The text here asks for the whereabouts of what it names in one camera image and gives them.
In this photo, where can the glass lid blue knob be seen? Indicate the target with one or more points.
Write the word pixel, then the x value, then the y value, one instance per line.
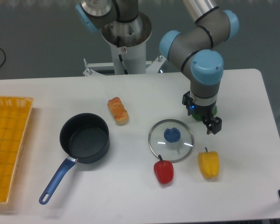
pixel 171 139

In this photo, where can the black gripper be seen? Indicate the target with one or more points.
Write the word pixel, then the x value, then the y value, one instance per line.
pixel 205 108

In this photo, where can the green object under gripper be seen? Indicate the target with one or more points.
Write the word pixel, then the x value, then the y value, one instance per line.
pixel 199 118

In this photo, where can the toy bread pastry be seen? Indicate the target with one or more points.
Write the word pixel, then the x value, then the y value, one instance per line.
pixel 118 111

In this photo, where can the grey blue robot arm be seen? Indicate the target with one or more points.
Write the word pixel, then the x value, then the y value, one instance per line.
pixel 191 53

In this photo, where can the dark pot blue handle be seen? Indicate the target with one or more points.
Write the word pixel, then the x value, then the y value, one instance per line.
pixel 85 138

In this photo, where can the red bell pepper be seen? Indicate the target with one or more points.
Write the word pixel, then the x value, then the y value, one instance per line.
pixel 164 170

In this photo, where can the yellow bell pepper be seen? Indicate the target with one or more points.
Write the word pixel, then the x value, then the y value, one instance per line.
pixel 209 163

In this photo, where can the yellow wicker basket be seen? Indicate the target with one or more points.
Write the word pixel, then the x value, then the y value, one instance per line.
pixel 14 116

